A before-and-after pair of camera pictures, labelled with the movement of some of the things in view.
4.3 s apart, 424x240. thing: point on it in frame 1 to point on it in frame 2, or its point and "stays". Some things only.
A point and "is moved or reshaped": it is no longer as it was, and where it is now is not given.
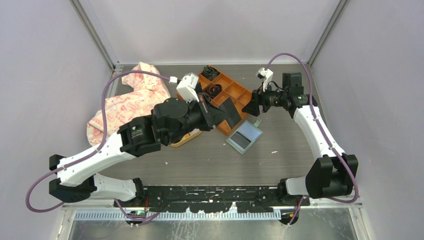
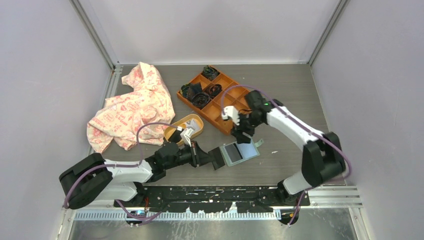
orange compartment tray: [230, 89] stays
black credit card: [231, 112] is moved or reshaped
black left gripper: [206, 125] to [198, 157]
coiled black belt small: [212, 90] stays
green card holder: [245, 136] is moved or reshaped
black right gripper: [253, 107] to [240, 137]
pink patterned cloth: [149, 91] stays
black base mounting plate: [208, 199] stays
